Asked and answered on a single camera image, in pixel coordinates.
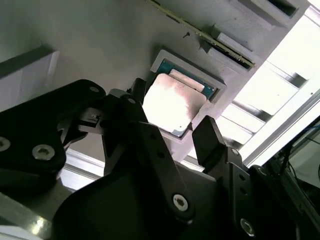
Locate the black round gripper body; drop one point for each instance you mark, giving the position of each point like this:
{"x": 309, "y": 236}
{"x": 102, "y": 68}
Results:
{"x": 120, "y": 207}

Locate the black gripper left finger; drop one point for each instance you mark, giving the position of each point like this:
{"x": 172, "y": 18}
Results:
{"x": 30, "y": 135}

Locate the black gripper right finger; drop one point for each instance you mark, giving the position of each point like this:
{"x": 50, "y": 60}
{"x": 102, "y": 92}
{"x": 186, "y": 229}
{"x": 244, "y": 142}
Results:
{"x": 208, "y": 145}

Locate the silver CPU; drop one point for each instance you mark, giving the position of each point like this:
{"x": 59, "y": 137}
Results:
{"x": 172, "y": 102}

